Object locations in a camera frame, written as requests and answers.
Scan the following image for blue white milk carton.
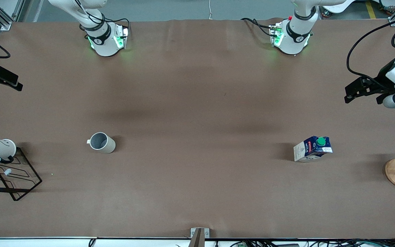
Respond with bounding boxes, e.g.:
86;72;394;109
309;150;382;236
293;136;333;163

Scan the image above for beige cup with handle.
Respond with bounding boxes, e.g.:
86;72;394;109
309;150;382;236
87;132;116;154

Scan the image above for grey arm base connector plate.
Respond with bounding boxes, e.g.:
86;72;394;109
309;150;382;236
114;27;130;49
269;22;284;47

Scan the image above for brown table cover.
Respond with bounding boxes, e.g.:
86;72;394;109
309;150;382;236
0;19;395;239

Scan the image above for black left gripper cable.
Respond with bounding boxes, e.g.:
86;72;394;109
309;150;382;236
347;14;395;80

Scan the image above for black wire mug rack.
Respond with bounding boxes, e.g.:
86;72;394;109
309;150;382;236
0;147;43;202

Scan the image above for black arm base cable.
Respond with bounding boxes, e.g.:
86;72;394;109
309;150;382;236
81;7;130;39
241;17;274;37

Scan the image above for grey metal bracket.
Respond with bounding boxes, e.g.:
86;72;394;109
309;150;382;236
190;227;210;247

